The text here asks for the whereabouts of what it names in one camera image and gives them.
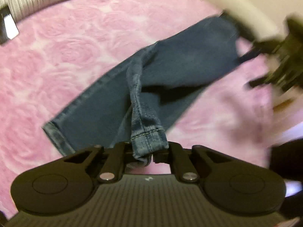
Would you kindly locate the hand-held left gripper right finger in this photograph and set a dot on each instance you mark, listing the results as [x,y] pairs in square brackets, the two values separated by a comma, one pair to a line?
[176,157]

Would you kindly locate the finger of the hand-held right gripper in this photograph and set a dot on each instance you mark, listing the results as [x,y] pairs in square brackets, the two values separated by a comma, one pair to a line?
[246,32]
[262,80]

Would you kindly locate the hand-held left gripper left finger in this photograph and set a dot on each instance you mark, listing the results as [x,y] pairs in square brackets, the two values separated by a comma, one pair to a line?
[117,157]

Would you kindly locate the blue jeans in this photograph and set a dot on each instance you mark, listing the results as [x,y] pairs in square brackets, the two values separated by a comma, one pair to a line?
[189,59]

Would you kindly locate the pink rose blanket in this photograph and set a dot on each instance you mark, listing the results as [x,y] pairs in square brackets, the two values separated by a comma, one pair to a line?
[59,59]

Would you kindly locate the black phone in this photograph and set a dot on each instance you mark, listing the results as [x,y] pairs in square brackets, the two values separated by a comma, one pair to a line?
[8,26]

